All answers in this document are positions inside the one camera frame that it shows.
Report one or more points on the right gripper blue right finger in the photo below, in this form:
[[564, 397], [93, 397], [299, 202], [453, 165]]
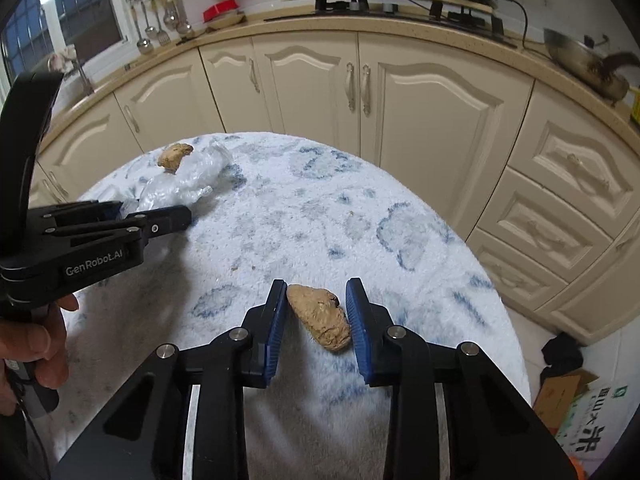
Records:
[[377, 358]]

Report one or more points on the lower kitchen cabinets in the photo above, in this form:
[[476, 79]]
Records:
[[538, 173]]

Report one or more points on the brown bun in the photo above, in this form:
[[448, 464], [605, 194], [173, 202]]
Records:
[[170, 158], [321, 314]]

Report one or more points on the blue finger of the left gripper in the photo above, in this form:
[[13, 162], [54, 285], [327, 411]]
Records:
[[117, 238], [72, 214]]

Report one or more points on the orange plastic bag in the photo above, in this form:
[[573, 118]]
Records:
[[580, 470]]

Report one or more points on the window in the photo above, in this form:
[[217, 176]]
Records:
[[36, 29]]

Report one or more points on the black gas stove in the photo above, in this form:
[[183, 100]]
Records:
[[478, 19]]

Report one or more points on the steel wok pan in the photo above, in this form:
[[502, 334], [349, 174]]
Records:
[[596, 71]]

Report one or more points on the red lidded bowl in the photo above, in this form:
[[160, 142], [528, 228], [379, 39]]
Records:
[[223, 14]]

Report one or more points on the black cloth on floor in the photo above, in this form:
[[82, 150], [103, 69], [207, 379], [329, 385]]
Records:
[[562, 356]]

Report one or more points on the white rice bag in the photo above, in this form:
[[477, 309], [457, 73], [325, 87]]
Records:
[[595, 421]]

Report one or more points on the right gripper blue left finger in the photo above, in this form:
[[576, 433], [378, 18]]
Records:
[[266, 325]]

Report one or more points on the clear plastic bag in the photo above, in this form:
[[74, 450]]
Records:
[[196, 178]]

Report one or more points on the cardboard box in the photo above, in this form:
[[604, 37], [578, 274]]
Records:
[[556, 395]]

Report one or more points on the hanging utensil rack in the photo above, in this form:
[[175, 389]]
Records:
[[155, 21]]

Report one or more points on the person's left hand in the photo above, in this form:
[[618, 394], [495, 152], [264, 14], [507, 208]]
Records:
[[44, 344]]

